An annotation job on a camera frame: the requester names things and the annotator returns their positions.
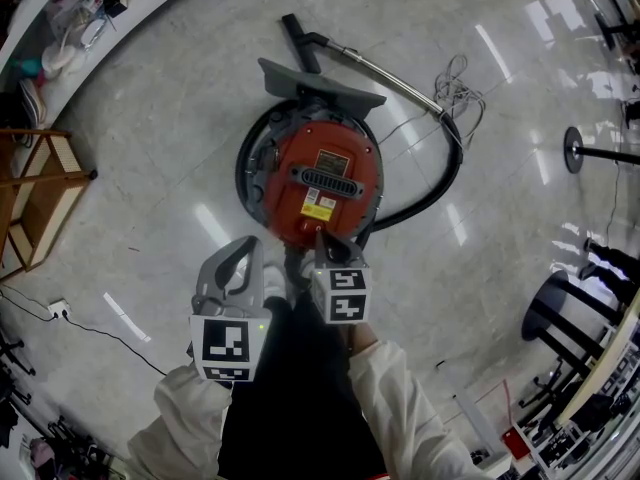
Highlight red canister vacuum cleaner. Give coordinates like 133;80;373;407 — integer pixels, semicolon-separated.
234;98;464;282

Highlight black swivel chair base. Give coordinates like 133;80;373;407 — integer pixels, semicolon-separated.
517;357;581;412

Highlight wooden step cabinet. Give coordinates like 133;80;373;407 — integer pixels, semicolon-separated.
0;127;99;274

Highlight person's right forearm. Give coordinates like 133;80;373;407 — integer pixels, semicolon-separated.
344;320;484;480

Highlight metal vacuum wand with nozzle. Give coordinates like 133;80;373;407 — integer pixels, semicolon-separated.
281;12;449;119

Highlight grey cable bundle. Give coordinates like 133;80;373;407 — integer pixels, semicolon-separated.
432;53;487;149

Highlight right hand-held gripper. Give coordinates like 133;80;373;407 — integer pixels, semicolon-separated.
309;227;372;325

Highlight person's legs black trousers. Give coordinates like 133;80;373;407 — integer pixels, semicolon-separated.
217;292;389;480

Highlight person's left white shoe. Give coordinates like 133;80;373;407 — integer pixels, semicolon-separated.
262;265;289;302

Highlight person's left forearm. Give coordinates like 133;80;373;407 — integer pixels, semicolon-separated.
127;362;236;480

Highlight red box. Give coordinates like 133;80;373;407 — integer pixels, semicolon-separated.
501;425;531;459

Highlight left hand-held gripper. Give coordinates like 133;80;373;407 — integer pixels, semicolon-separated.
188;234;267;383

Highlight black power cable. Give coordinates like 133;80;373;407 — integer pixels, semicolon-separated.
62;312;169;377

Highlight round beige table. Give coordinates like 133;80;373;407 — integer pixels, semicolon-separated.
521;269;640;432

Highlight black coat rack stand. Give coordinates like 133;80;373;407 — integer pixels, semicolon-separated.
563;126;640;174

